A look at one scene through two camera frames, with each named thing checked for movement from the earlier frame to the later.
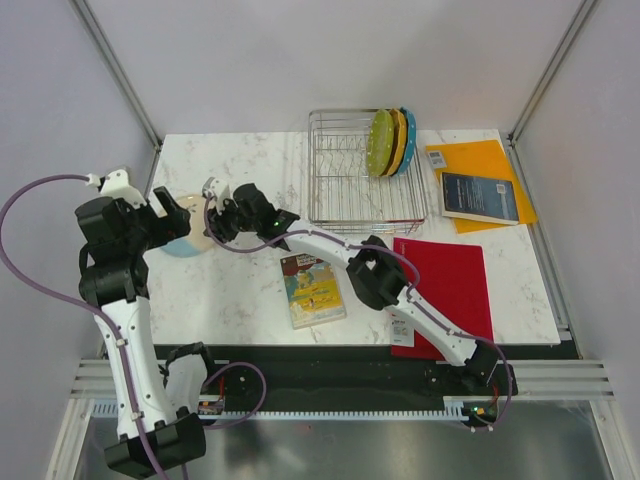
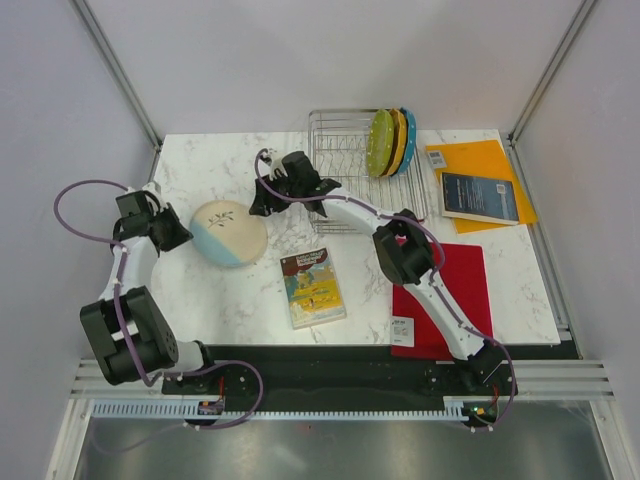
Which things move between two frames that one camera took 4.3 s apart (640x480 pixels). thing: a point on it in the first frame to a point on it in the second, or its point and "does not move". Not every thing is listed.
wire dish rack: [342, 194] does not move
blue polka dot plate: [412, 140] does not move
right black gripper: [217, 222] to [265, 200]
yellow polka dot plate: [399, 162] does not move
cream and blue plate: [196, 241] to [229, 233]
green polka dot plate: [380, 143] does not move
